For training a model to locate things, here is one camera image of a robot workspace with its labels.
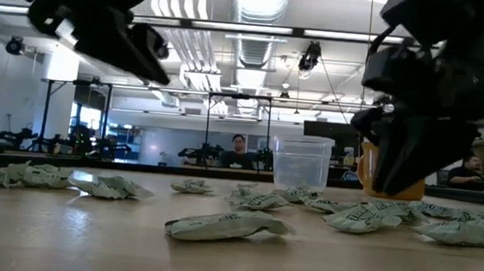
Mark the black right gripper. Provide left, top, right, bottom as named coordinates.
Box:
left=344, top=26, right=484, bottom=204

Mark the black monitor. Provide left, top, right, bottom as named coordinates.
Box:
left=300, top=120, right=363, bottom=163

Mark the orange mug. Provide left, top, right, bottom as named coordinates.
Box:
left=354, top=140, right=430, bottom=203

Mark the small grey monitor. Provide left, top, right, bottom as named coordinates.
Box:
left=435, top=167, right=451, bottom=187

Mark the person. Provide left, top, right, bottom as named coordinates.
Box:
left=220, top=132, right=260, bottom=171
left=445, top=152, right=484, bottom=192

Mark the clear plastic cup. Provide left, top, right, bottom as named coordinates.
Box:
left=269, top=132, right=337, bottom=194

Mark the black ceiling spotlight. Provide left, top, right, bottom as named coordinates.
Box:
left=4, top=35, right=28, bottom=57

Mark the rig crossbar with lights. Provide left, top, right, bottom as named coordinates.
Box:
left=0, top=3, right=419, bottom=49

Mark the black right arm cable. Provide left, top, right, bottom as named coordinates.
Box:
left=366, top=23, right=398, bottom=63

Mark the black overhead rig camera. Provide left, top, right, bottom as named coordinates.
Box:
left=296, top=39, right=324, bottom=81

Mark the black background rig frame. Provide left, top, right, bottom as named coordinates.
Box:
left=35, top=77, right=116, bottom=161
left=202, top=91, right=274, bottom=173

